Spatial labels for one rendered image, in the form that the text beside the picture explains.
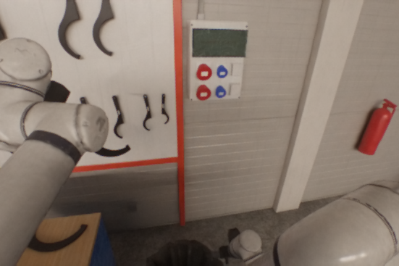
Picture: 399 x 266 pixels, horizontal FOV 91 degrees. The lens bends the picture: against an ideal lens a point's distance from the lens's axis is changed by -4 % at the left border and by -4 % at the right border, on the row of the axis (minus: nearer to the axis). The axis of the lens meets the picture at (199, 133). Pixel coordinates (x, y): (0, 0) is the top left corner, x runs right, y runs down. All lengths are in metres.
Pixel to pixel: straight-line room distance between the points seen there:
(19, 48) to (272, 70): 1.63
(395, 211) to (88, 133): 0.54
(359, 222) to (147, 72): 1.40
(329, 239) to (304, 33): 1.69
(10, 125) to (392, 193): 0.70
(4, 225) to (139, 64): 1.31
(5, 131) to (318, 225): 0.57
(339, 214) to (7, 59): 0.64
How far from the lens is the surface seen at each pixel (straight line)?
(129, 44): 1.52
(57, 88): 0.68
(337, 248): 0.40
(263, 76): 1.80
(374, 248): 0.43
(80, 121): 0.39
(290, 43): 1.87
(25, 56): 0.52
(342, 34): 2.06
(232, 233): 1.10
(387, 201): 0.49
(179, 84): 1.56
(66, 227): 1.38
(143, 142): 1.73
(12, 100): 0.51
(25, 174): 0.37
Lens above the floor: 1.89
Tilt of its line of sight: 27 degrees down
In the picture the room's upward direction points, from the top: 1 degrees clockwise
